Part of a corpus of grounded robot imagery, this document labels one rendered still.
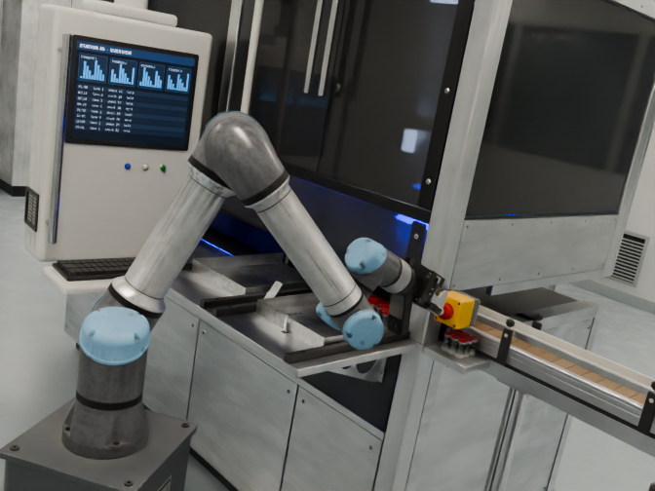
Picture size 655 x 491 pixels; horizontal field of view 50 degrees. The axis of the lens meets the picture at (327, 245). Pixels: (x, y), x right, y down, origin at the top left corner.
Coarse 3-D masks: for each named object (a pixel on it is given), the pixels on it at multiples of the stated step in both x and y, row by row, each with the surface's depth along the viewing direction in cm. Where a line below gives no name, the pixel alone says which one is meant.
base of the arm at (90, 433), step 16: (80, 400) 122; (80, 416) 122; (96, 416) 121; (112, 416) 122; (128, 416) 123; (144, 416) 128; (64, 432) 124; (80, 432) 121; (96, 432) 121; (112, 432) 122; (128, 432) 123; (144, 432) 127; (80, 448) 121; (96, 448) 121; (112, 448) 122; (128, 448) 123
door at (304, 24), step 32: (288, 0) 208; (288, 32) 208; (320, 32) 198; (256, 64) 220; (288, 64) 209; (320, 64) 199; (256, 96) 221; (288, 96) 210; (320, 96) 199; (288, 128) 210; (320, 128) 200; (288, 160) 211
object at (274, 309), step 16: (256, 304) 178; (272, 304) 181; (288, 304) 185; (304, 304) 189; (272, 320) 173; (304, 320) 178; (320, 320) 180; (304, 336) 165; (320, 336) 161; (336, 336) 162
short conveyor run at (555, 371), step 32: (480, 320) 178; (512, 320) 168; (480, 352) 176; (512, 352) 169; (544, 352) 171; (576, 352) 166; (512, 384) 169; (544, 384) 163; (576, 384) 157; (608, 384) 157; (640, 384) 150; (576, 416) 158; (608, 416) 152; (640, 416) 146; (640, 448) 147
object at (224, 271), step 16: (224, 256) 210; (240, 256) 213; (256, 256) 218; (272, 256) 222; (208, 272) 197; (224, 272) 206; (240, 272) 208; (256, 272) 211; (272, 272) 214; (288, 272) 216; (224, 288) 191; (240, 288) 186; (256, 288) 187; (288, 288) 195
